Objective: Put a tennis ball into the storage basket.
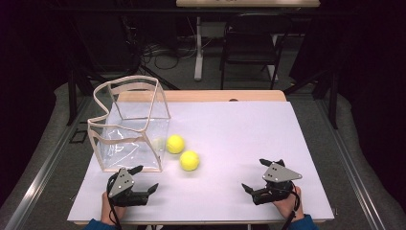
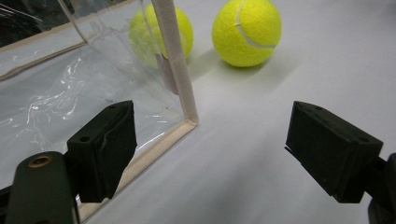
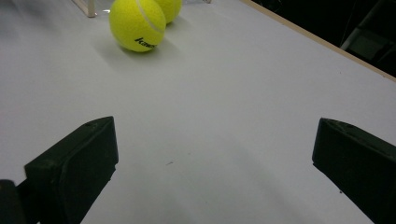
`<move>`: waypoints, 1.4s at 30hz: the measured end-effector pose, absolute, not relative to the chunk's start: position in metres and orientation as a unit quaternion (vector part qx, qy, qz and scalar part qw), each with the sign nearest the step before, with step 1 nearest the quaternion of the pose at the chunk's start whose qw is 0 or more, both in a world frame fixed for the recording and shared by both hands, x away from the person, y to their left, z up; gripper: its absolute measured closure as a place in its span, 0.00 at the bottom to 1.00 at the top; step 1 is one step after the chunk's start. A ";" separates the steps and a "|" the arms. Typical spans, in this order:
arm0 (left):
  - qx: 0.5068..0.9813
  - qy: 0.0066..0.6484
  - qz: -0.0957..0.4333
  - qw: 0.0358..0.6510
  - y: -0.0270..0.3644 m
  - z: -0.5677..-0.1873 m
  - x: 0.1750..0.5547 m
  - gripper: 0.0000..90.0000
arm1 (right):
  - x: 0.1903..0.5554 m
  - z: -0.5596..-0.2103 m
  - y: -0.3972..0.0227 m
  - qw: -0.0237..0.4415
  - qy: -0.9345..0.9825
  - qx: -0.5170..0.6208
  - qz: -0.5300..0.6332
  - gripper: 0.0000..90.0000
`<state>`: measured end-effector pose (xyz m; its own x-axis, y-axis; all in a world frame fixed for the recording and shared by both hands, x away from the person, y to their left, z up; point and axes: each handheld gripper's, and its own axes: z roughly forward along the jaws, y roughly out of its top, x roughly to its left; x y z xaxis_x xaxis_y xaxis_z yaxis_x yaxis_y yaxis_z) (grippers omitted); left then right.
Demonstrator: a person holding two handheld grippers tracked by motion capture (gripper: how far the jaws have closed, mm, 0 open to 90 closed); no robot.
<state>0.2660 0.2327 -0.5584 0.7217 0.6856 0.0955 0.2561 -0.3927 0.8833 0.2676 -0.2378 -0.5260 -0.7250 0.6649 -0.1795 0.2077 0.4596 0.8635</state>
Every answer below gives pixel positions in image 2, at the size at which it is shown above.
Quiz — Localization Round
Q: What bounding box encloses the white table cover sheet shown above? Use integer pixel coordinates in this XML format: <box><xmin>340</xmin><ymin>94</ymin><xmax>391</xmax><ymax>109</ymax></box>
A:
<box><xmin>78</xmin><ymin>0</ymin><xmax>396</xmax><ymax>224</ymax></box>

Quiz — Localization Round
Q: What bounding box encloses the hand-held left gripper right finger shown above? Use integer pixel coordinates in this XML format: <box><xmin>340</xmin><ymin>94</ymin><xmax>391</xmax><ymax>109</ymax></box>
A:
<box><xmin>284</xmin><ymin>100</ymin><xmax>384</xmax><ymax>204</ymax></box>

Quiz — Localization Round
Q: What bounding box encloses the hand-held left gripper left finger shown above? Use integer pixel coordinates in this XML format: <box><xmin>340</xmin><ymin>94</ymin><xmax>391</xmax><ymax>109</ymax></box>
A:
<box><xmin>66</xmin><ymin>100</ymin><xmax>138</xmax><ymax>203</ymax></box>

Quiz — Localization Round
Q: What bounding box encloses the yellow tennis ball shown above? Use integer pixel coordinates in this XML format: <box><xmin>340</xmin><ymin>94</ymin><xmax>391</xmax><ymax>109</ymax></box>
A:
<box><xmin>211</xmin><ymin>0</ymin><xmax>283</xmax><ymax>68</ymax></box>
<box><xmin>128</xmin><ymin>3</ymin><xmax>194</xmax><ymax>63</ymax></box>

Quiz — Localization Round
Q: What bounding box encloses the transparent bag with beige trim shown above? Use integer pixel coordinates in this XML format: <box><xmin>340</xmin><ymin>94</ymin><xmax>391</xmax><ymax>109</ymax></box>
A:
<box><xmin>0</xmin><ymin>0</ymin><xmax>200</xmax><ymax>223</ymax></box>

